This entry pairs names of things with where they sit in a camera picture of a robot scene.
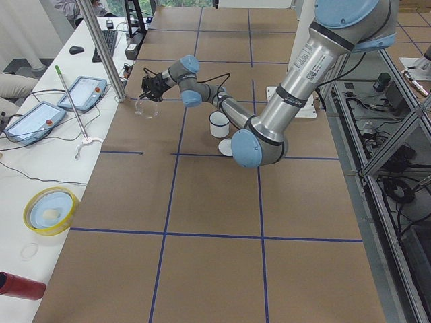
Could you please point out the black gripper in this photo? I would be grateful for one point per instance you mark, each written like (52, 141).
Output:
(155, 85)

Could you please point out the white enamel lid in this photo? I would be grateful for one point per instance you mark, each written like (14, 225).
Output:
(225, 147)

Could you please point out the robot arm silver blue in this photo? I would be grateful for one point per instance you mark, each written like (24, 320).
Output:
(338, 28)

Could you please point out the black box device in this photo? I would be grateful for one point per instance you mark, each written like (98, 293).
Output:
(133, 46)

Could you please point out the teach pendant far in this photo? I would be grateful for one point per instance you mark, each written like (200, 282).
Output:
(86, 92)

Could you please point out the teach pendant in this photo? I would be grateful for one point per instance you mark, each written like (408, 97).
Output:
(35, 124)
(86, 92)

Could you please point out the white enamel mug blue rim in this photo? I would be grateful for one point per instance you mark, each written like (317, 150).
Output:
(219, 124)

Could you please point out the black computer mouse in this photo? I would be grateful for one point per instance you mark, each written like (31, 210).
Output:
(74, 50)

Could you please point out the teach pendant near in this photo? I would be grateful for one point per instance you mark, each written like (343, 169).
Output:
(35, 124)

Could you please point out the yellow tape roll with bowl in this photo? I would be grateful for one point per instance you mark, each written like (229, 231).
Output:
(51, 211)

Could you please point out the red bottle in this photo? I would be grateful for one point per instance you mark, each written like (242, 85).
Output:
(21, 287)

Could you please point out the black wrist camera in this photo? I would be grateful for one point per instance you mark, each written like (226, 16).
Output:
(149, 84)

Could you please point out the grabber stick green handle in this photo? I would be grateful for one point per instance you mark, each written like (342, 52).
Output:
(87, 140)

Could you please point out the grey metal frame post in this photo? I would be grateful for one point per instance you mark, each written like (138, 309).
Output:
(91, 21)

